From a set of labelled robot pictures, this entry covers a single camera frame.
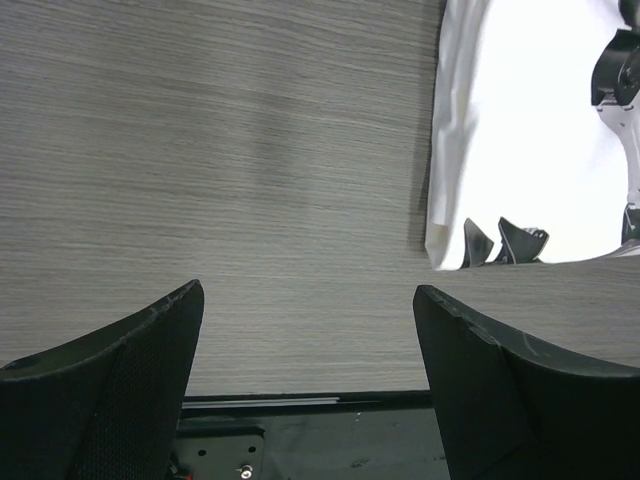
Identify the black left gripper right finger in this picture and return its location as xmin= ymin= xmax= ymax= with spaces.
xmin=413 ymin=285 xmax=639 ymax=479

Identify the white t shirt with print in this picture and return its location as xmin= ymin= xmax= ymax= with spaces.
xmin=425 ymin=1 xmax=631 ymax=270

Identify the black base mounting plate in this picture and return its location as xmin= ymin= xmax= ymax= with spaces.
xmin=166 ymin=390 xmax=449 ymax=480

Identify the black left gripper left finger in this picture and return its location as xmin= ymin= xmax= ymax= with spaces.
xmin=1 ymin=280 xmax=204 ymax=479

